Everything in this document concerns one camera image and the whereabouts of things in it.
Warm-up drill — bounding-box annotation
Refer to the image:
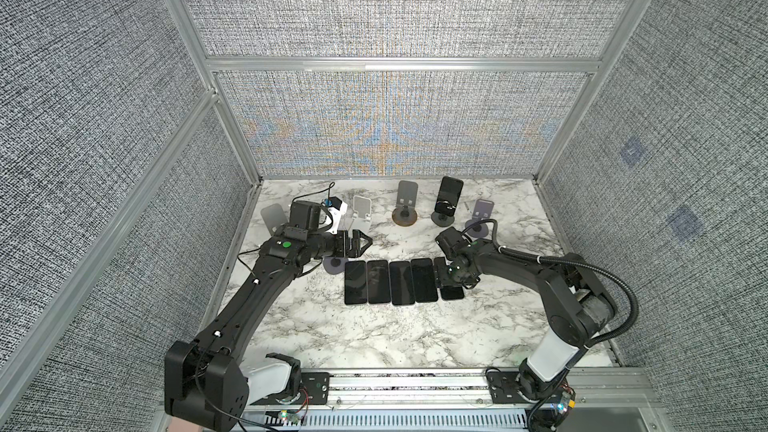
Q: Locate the black smartphone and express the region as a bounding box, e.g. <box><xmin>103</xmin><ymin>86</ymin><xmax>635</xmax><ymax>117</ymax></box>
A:
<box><xmin>411</xmin><ymin>258</ymin><xmax>438</xmax><ymax>303</ymax></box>
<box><xmin>434</xmin><ymin>176</ymin><xmax>464</xmax><ymax>217</ymax></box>
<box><xmin>433</xmin><ymin>257</ymin><xmax>465</xmax><ymax>301</ymax></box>

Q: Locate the pink-edged smartphone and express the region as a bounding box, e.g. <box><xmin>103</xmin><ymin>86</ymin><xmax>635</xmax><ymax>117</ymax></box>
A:
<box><xmin>344</xmin><ymin>261</ymin><xmax>368</xmax><ymax>306</ymax></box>

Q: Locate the blue-edged smartphone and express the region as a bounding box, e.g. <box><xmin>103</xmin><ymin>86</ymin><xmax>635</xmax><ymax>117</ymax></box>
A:
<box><xmin>389</xmin><ymin>261</ymin><xmax>415</xmax><ymax>306</ymax></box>

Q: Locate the teal-edged smartphone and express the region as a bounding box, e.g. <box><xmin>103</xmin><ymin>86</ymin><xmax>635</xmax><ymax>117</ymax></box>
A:
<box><xmin>366</xmin><ymin>260</ymin><xmax>391</xmax><ymax>304</ymax></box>

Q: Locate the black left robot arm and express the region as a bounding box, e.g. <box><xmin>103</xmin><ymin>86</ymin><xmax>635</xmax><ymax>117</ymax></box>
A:
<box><xmin>164</xmin><ymin>200</ymin><xmax>373</xmax><ymax>431</ymax></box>

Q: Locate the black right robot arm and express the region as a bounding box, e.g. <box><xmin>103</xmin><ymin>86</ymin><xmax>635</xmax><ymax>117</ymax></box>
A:
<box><xmin>435</xmin><ymin>227</ymin><xmax>616</xmax><ymax>402</ymax></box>

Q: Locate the grey stand with wooden base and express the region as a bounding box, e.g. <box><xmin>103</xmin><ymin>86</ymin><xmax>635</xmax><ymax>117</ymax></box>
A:
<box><xmin>260</xmin><ymin>203</ymin><xmax>288</xmax><ymax>236</ymax></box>

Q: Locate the purple round-base phone stand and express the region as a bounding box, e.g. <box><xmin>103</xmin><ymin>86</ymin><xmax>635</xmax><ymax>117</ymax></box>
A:
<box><xmin>323</xmin><ymin>257</ymin><xmax>348</xmax><ymax>275</ymax></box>

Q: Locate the dark grey round-base stand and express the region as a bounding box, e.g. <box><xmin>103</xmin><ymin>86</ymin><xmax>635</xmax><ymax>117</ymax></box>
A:
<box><xmin>430</xmin><ymin>211</ymin><xmax>455</xmax><ymax>228</ymax></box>

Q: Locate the lilac round-base phone stand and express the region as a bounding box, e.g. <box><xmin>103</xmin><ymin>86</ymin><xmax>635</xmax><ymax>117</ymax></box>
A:
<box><xmin>465</xmin><ymin>199</ymin><xmax>495</xmax><ymax>238</ymax></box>

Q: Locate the white folding phone stand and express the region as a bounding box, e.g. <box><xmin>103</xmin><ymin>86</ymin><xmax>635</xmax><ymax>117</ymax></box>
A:
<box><xmin>348</xmin><ymin>195</ymin><xmax>372</xmax><ymax>234</ymax></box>

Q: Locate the wooden round-base phone stand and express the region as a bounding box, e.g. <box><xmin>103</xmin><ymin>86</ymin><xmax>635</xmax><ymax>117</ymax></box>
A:
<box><xmin>392</xmin><ymin>180</ymin><xmax>418</xmax><ymax>227</ymax></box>

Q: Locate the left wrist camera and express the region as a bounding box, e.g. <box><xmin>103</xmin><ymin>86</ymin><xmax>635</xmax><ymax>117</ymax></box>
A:
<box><xmin>323</xmin><ymin>196</ymin><xmax>348</xmax><ymax>234</ymax></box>

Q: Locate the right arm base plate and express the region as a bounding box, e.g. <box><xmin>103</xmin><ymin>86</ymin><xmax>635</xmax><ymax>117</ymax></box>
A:
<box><xmin>484</xmin><ymin>367</ymin><xmax>575</xmax><ymax>404</ymax></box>

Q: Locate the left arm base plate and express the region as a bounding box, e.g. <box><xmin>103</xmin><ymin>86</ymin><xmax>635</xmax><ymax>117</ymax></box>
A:
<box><xmin>250</xmin><ymin>372</ymin><xmax>331</xmax><ymax>408</ymax></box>

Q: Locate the aluminium front rail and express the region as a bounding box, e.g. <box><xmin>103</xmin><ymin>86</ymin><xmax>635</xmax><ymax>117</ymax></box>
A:
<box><xmin>229</xmin><ymin>368</ymin><xmax>674</xmax><ymax>431</ymax></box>

